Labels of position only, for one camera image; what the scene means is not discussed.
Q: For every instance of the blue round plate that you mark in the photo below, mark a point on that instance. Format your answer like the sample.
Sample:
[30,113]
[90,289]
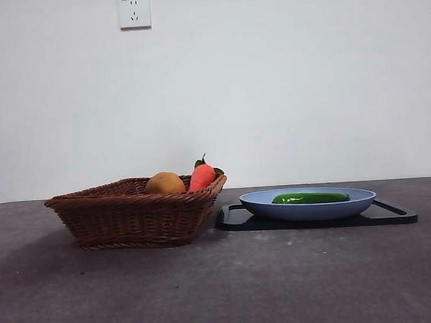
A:
[306,211]

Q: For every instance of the green pepper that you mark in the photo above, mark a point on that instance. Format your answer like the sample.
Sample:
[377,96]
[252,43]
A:
[313,198]

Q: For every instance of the orange toy carrot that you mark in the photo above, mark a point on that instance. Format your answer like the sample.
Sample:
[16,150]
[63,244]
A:
[202,177]

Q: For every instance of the yellow-brown potato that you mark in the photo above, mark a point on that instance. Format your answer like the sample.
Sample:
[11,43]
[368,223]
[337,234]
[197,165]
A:
[165,183]

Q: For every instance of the brown wicker basket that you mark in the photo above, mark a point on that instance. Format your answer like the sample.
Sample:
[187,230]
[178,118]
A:
[131,219]

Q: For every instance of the black rectangular tray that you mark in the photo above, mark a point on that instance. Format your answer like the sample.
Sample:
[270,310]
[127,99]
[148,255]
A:
[387,217]

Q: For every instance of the white wall socket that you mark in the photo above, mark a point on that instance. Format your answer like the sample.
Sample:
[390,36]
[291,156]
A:
[135,12]

